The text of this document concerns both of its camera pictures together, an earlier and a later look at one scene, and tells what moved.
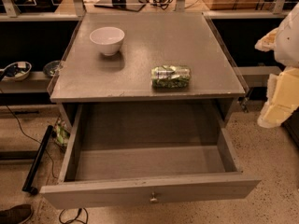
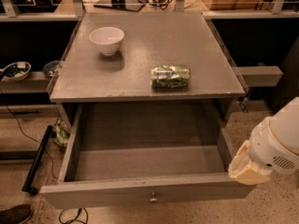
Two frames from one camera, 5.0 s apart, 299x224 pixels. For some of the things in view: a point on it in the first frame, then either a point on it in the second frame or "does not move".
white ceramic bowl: (108, 39) does not move
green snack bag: (170, 77) does not move
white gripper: (289, 44) → (267, 149)
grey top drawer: (132, 154) does not move
